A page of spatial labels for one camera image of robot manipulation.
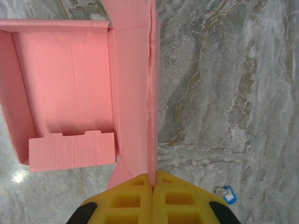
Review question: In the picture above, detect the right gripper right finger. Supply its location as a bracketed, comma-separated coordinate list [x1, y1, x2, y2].
[153, 170, 242, 224]

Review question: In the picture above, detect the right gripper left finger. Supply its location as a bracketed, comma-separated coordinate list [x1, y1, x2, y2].
[66, 172, 154, 224]

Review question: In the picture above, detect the blue key tag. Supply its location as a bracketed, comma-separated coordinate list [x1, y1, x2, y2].
[214, 185, 238, 206]

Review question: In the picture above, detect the pink paper box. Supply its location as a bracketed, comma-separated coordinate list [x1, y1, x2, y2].
[0, 0, 162, 191]

